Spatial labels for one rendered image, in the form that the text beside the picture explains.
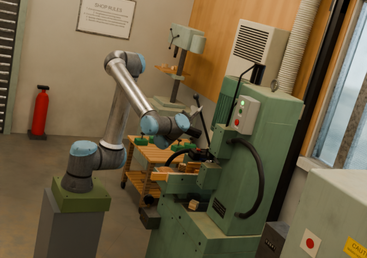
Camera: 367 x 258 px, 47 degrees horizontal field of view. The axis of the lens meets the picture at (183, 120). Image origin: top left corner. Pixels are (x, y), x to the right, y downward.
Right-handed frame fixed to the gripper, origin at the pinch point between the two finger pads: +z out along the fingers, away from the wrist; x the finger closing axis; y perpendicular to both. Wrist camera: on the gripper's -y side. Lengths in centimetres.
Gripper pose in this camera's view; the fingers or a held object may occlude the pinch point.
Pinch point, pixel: (198, 115)
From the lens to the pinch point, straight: 239.8
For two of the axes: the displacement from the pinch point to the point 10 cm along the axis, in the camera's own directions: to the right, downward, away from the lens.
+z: 5.2, -4.1, 7.5
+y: -7.6, -6.3, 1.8
